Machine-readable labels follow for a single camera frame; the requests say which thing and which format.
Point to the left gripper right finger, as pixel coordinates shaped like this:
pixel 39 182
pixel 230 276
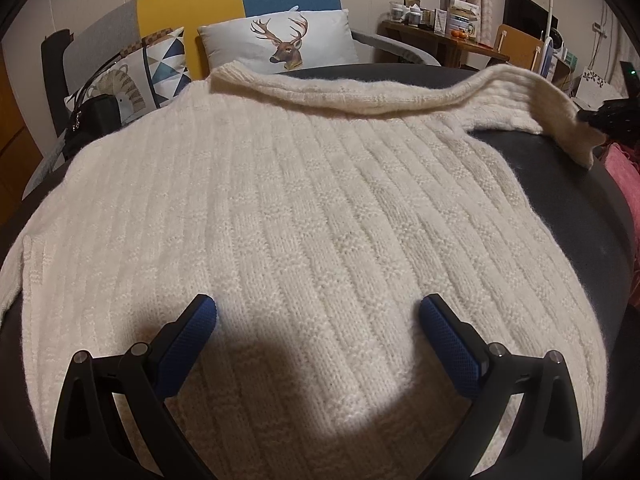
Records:
pixel 544 442

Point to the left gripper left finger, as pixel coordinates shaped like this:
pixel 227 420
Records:
pixel 89 439

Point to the cream knitted sweater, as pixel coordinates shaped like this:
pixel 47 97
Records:
pixel 317 214

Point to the pink blanket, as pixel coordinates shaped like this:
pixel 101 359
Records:
pixel 624 169

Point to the wooden chair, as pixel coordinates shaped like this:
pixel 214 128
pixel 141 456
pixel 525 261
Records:
pixel 523 50

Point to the black television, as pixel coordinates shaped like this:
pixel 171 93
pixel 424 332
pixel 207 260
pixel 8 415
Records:
pixel 526 16

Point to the wooden side table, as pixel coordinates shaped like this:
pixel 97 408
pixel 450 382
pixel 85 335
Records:
pixel 447 51

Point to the wooden wardrobe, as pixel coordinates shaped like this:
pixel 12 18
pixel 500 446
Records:
pixel 19 155

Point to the black handbag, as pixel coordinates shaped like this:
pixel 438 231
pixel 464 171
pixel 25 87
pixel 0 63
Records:
pixel 97 117

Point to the white deer print pillow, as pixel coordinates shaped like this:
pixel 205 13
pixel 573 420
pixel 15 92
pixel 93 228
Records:
pixel 281 42

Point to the geometric triangle print pillow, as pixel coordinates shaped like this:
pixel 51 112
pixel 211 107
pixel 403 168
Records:
pixel 142 78

